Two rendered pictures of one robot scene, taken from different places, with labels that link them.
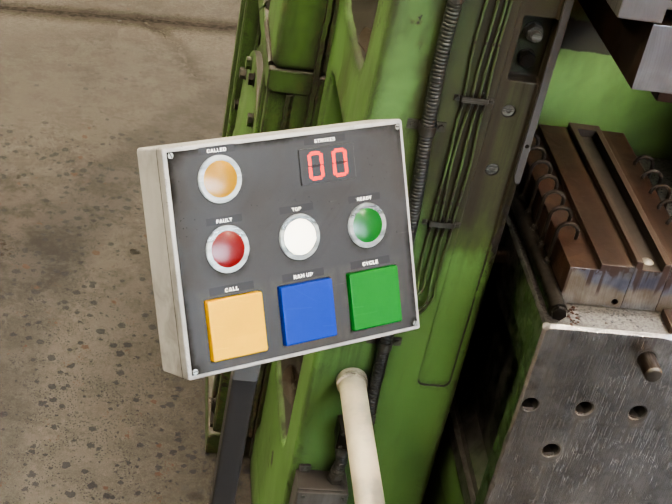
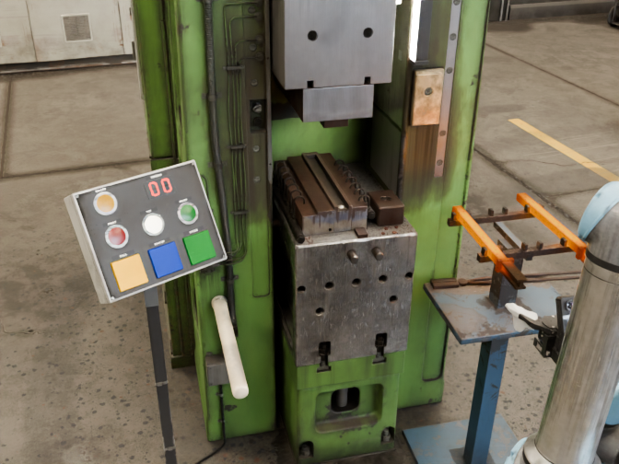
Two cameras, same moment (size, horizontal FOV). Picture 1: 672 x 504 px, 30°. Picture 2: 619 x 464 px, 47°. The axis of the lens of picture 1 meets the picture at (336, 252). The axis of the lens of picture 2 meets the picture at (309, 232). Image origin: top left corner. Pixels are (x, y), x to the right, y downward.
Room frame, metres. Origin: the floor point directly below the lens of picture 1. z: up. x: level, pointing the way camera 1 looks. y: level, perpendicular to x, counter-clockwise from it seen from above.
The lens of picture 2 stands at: (-0.28, -0.28, 1.95)
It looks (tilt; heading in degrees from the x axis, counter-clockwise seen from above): 29 degrees down; 358
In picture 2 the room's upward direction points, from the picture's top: 1 degrees clockwise
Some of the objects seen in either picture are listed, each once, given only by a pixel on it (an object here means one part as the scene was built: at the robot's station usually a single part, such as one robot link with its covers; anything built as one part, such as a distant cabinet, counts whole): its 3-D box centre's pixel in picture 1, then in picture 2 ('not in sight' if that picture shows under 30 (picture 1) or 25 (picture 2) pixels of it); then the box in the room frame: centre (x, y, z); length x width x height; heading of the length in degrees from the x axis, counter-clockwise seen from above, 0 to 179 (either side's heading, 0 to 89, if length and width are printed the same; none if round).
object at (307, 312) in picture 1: (306, 311); (165, 260); (1.27, 0.02, 1.01); 0.07 x 0.05 x 0.07; 127
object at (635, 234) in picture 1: (615, 191); (324, 179); (1.78, -0.42, 0.99); 0.42 x 0.05 x 0.01; 12
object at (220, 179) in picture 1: (220, 179); (105, 203); (1.28, 0.15, 1.16); 0.05 x 0.03 x 0.04; 102
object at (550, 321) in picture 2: not in sight; (561, 342); (0.99, -0.92, 0.94); 0.12 x 0.08 x 0.09; 10
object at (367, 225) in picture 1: (367, 225); (187, 213); (1.37, -0.03, 1.09); 0.05 x 0.03 x 0.04; 102
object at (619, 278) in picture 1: (594, 208); (317, 190); (1.77, -0.39, 0.96); 0.42 x 0.20 x 0.09; 12
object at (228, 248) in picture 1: (227, 249); (116, 236); (1.25, 0.13, 1.09); 0.05 x 0.03 x 0.04; 102
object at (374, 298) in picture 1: (372, 297); (199, 247); (1.33, -0.06, 1.01); 0.07 x 0.05 x 0.07; 127
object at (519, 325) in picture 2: not in sight; (519, 319); (1.07, -0.84, 0.95); 0.09 x 0.03 x 0.06; 46
